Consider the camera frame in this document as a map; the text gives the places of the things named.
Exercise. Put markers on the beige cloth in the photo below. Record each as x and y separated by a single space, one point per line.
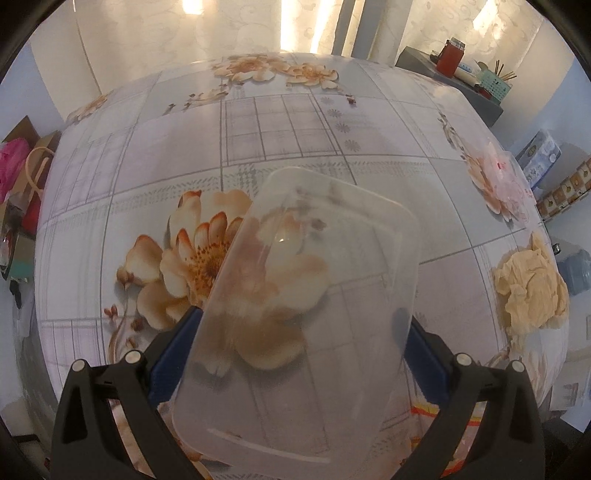
531 286

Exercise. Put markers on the wooden chopsticks bundle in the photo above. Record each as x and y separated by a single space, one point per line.
505 71

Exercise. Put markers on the grey cabinet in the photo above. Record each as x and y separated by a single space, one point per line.
425 64

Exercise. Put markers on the clear plastic container lid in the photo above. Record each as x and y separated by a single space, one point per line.
314 323

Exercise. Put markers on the white and blue roll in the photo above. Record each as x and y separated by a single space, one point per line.
467 71

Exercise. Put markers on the red thermos flask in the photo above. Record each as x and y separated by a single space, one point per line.
450 60

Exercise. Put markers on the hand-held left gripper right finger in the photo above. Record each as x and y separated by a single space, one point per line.
429 369

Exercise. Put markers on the tissue roll pack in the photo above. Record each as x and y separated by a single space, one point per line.
540 157

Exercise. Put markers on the brown cardboard box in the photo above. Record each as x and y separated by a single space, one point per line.
21 129

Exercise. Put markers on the large blue water jug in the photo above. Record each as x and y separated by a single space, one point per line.
577 272

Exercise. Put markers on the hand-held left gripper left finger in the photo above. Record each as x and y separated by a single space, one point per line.
173 364

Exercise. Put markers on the teal utensil basket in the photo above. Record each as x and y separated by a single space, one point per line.
494 87

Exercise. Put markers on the pink plastic bag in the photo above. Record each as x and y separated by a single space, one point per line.
11 166

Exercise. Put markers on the floral print folding table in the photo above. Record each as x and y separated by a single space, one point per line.
277 120

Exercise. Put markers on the cream patterned curtain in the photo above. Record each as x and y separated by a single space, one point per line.
485 23
207 32

